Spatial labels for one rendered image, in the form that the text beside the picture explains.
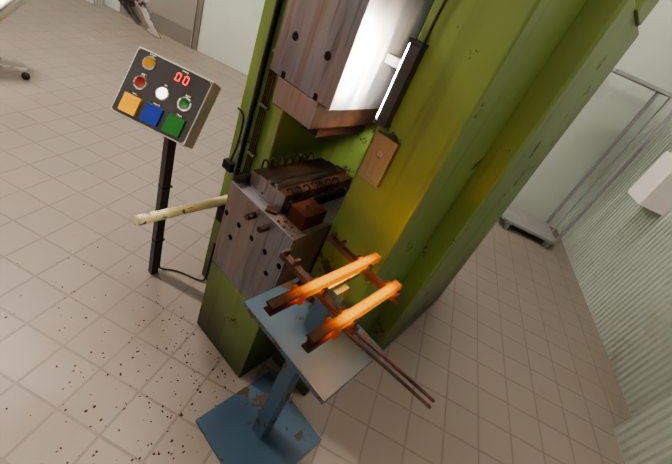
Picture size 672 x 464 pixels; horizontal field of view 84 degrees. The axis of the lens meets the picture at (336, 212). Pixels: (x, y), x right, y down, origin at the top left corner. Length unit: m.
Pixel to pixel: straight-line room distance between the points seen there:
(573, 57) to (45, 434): 2.29
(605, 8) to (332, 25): 0.84
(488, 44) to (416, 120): 0.28
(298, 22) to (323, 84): 0.21
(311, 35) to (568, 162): 4.45
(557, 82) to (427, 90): 0.51
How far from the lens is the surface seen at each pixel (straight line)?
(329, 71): 1.20
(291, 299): 0.96
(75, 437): 1.91
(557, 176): 5.40
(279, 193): 1.41
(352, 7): 1.18
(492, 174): 1.59
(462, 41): 1.15
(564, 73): 1.52
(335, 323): 0.96
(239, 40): 5.84
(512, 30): 1.12
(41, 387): 2.02
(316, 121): 1.27
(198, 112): 1.60
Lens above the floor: 1.74
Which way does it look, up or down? 32 degrees down
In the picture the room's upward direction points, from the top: 24 degrees clockwise
